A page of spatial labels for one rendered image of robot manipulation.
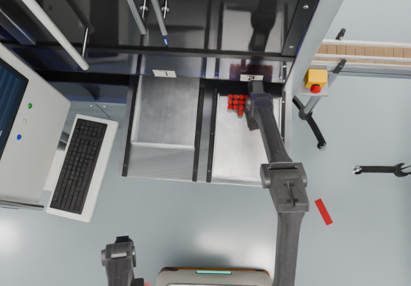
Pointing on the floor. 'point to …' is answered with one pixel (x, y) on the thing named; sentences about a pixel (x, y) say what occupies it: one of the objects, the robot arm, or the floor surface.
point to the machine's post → (317, 29)
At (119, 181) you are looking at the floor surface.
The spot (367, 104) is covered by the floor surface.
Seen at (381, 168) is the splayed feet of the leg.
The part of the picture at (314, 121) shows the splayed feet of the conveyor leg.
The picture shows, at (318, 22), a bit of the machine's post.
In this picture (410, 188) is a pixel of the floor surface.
